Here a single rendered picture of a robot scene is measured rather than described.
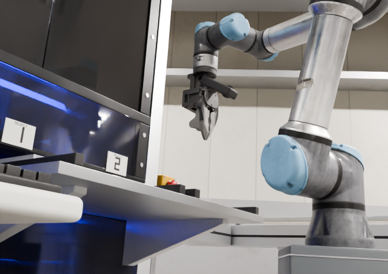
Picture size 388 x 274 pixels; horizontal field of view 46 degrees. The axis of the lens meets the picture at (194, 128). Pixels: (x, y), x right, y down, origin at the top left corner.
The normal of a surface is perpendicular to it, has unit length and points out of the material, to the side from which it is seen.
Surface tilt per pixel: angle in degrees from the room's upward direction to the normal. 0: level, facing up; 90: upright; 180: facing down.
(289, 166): 97
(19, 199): 90
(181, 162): 90
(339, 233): 72
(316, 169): 106
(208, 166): 90
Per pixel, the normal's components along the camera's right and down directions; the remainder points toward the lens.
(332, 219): -0.46, -0.56
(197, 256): -0.08, -0.30
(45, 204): 0.81, -0.13
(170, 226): -0.57, -0.27
